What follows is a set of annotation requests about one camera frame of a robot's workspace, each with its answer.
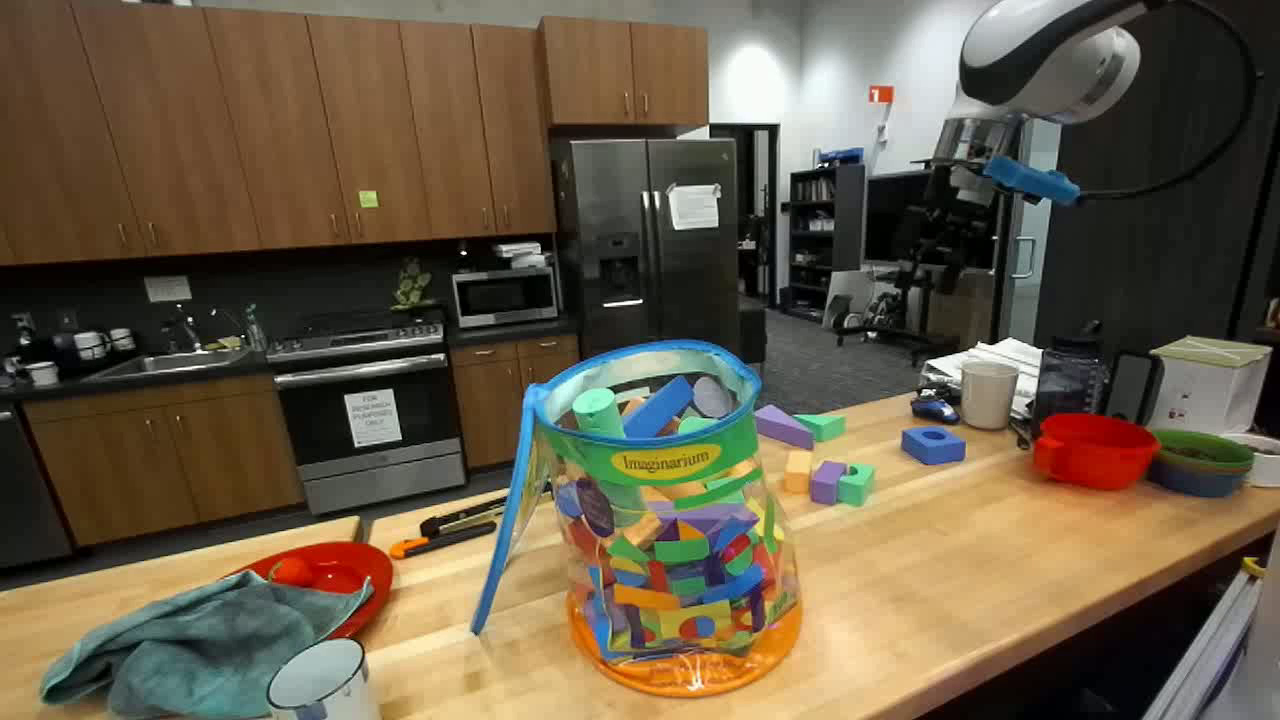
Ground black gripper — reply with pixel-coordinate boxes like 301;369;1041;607
936;116;1027;170

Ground blue square block with hole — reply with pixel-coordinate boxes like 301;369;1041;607
899;423;969;466

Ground clear plastic block basket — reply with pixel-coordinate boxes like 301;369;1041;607
466;334;806;699

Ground black bookshelf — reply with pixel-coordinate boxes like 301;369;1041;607
784;161;867;318

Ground white cloth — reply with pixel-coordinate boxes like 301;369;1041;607
922;334;1046;420

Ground white cup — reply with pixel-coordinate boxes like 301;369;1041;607
955;356;1025;432

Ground dark blue small object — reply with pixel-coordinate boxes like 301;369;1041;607
907;392;962;428

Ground black flat device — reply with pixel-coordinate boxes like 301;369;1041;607
1100;346;1164;428

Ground white paper on refrigerator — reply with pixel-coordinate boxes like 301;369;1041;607
665;179;723;236

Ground red plastic bowl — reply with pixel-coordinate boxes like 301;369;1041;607
1030;410;1164;493

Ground white container with green lid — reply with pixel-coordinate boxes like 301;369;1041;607
1149;330;1277;438

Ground purple wedge foam block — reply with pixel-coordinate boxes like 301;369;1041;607
753;399;818;451

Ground stainless steel refrigerator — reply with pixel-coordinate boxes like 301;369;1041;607
553;130;742;358

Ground brown cabinet above refrigerator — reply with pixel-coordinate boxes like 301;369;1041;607
537;15;711;130

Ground purple rectangular foam block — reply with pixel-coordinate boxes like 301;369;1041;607
806;460;851;507

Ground tan foam block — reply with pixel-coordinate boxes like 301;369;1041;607
778;447;818;500

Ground green and blue bowl stack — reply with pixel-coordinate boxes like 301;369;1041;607
1149;428;1258;500

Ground long blue foam block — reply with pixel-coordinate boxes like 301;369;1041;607
619;371;698;443

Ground green foam cylinder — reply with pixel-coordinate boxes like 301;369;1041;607
573;382;626;443

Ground silver microwave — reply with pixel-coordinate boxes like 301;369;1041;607
447;265;562;330

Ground narrow brown base cabinet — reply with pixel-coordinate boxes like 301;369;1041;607
447;330;583;470

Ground small green plant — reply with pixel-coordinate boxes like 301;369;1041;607
386;259;440;318

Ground white paper on oven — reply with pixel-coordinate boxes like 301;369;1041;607
340;382;407;451

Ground stainless steel oven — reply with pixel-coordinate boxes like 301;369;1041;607
267;326;471;518

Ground red bowl left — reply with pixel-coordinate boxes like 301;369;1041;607
245;538;398;640

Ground white enamel mug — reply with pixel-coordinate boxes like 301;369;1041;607
264;637;382;720

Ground wide brown base cabinet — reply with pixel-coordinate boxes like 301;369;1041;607
25;371;307;552

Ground teal cloth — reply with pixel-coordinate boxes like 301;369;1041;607
37;573;376;720

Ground black dishwasher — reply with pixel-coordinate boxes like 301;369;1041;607
0;405;75;577

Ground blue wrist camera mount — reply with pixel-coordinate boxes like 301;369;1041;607
978;151;1086;208

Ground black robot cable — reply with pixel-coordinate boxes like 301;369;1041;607
1070;0;1263;208

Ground orange handled tool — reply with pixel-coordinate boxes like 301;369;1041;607
386;493;512;565

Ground brown wooden wall cabinets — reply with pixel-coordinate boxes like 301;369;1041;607
0;0;558;267

